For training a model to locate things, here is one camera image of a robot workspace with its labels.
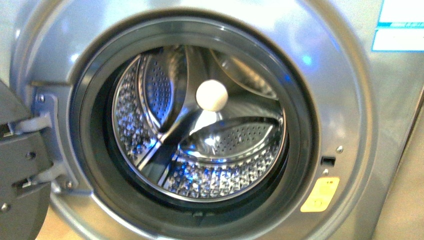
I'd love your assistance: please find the grey front-load washing machine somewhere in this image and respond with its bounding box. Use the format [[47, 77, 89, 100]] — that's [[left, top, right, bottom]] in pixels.
[[0, 0, 424, 240]]

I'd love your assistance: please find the washing machine round door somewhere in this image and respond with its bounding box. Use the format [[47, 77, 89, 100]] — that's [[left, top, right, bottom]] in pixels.
[[0, 83, 52, 240]]

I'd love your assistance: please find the white round ball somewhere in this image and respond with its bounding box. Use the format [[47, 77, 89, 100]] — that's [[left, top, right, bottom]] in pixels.
[[195, 79, 229, 112]]

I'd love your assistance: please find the black rubber door gasket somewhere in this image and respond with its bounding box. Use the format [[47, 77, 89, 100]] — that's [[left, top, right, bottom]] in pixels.
[[71, 16, 316, 240]]

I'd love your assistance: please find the yellow warning sticker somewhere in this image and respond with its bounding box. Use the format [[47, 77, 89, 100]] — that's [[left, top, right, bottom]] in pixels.
[[300, 177, 340, 213]]

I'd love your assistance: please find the white blue energy label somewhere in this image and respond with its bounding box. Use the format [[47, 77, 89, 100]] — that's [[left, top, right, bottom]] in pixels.
[[371, 0, 424, 52]]

